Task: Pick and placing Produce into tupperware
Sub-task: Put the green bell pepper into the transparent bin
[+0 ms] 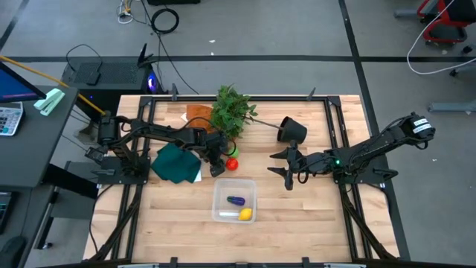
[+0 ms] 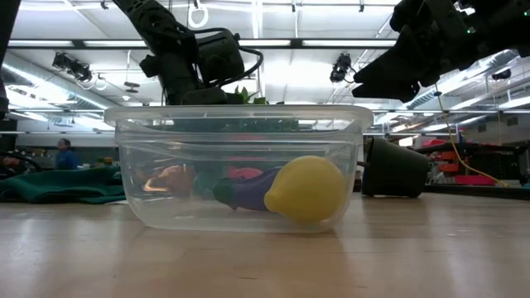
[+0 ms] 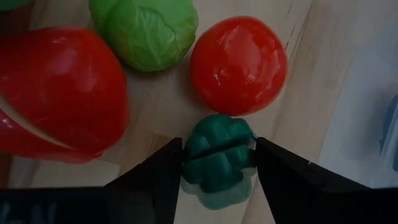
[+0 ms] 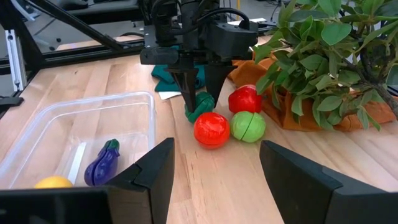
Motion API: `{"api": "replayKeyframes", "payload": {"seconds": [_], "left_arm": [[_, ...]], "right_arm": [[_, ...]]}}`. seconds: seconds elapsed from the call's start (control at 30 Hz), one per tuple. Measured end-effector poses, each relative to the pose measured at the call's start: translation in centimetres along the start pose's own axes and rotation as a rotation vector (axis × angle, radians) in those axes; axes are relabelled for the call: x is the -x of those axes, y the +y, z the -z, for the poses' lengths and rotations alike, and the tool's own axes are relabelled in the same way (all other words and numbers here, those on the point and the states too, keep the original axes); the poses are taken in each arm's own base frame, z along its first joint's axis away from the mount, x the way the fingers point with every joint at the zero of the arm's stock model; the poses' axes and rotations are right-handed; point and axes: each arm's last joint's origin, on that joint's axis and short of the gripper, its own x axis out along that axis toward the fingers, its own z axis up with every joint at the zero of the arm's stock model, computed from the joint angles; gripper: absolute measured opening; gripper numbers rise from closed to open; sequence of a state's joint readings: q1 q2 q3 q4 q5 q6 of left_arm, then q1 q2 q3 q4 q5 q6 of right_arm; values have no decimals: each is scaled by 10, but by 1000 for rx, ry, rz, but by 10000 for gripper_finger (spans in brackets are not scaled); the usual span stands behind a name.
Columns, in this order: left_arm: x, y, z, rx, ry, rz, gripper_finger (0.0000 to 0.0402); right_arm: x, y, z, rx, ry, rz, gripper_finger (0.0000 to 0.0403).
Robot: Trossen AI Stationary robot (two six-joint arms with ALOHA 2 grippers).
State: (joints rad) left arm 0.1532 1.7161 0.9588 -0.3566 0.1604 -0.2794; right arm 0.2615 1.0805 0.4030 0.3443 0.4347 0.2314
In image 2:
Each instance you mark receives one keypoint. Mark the black background shelf table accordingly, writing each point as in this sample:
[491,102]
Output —
[497,193]

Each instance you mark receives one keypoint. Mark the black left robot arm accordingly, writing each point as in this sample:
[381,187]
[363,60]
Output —
[149,20]

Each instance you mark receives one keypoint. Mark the red storage bin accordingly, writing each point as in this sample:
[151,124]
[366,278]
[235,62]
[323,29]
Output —
[474,180]

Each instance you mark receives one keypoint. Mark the black frame post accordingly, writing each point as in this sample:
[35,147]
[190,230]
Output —
[6,25]

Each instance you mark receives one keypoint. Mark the dark teal green cloth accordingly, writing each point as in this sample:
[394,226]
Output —
[62,186]

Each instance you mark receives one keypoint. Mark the orange storage bins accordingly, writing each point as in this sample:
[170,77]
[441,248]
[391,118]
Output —
[449,165]

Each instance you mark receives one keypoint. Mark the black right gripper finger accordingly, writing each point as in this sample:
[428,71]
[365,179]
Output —
[393,93]
[393,66]

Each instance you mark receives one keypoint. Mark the red flat lid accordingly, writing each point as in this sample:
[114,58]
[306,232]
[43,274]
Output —
[435,143]

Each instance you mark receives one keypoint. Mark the black ceiling dome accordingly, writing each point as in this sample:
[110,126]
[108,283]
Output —
[501,75]

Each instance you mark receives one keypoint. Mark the dark green toy pepper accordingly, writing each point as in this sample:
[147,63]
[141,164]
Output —
[207,182]

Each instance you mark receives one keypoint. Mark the clear plastic container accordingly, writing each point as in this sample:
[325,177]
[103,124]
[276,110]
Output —
[165,215]

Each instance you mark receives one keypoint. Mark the purple toy eggplant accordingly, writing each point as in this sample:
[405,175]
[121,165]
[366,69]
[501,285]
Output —
[248,192]

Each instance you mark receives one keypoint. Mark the black plant pot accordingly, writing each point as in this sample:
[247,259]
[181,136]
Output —
[393,169]

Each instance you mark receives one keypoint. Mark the red sliced toy tomato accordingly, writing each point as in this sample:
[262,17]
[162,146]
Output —
[244,173]

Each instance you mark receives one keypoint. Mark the black disc ceiling fixture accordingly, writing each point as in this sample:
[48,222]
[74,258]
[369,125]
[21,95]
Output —
[131,85]

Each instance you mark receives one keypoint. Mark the yellow toy lemon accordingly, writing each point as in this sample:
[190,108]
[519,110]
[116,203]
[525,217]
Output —
[306,190]

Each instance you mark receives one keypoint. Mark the green artificial plant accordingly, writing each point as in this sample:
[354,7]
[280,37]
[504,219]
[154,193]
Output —
[244,96]

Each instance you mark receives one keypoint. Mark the person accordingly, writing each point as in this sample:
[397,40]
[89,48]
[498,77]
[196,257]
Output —
[66,159]

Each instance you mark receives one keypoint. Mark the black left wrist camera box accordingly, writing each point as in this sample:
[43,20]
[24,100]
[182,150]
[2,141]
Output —
[219,58]

